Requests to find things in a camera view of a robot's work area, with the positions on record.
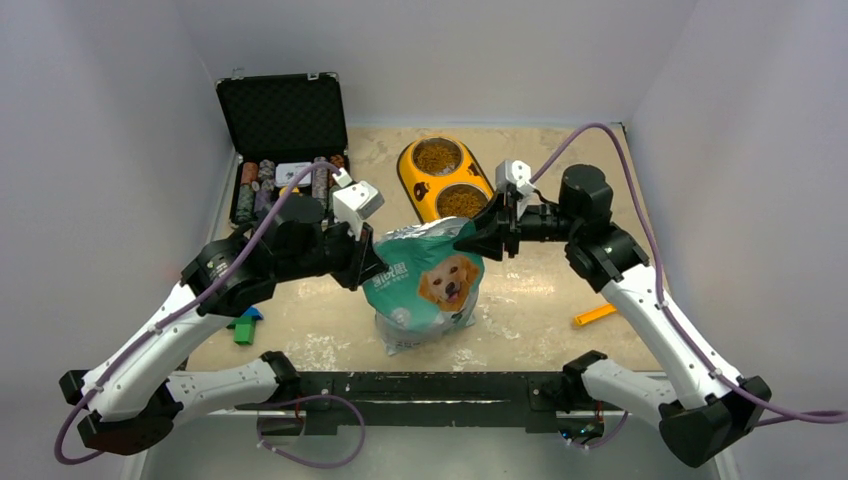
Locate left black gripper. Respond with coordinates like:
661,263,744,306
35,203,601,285
274,210,390,291

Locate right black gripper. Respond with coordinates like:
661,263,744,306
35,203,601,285
456,185,581,260

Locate green dog food bag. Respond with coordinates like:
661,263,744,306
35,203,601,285
364,217,485,355

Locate yellow plastic scoop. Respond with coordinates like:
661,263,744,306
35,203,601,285
573,304,618,328

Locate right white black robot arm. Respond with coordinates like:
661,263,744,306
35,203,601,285
455,160,771,467

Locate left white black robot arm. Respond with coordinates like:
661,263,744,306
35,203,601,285
60,184,387,456

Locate yellow double pet bowl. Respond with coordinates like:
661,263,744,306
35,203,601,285
396,135,494,223

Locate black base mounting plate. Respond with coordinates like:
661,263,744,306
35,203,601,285
255,372,622,443

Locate green blue toy blocks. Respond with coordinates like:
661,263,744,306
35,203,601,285
227,307,263,346

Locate black poker chip case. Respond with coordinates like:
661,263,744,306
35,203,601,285
215,72,352,227

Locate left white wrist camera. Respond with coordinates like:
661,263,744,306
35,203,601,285
331,168,385,241

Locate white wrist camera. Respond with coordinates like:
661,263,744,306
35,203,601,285
331,168,385,241
495,160,537,205

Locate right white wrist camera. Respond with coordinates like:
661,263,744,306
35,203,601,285
495,160,537,205

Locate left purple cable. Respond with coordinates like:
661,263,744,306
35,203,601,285
54,162,349,466

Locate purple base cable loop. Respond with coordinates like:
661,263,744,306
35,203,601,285
255,386,368,468

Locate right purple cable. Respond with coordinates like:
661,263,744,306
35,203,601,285
529,122,848,427

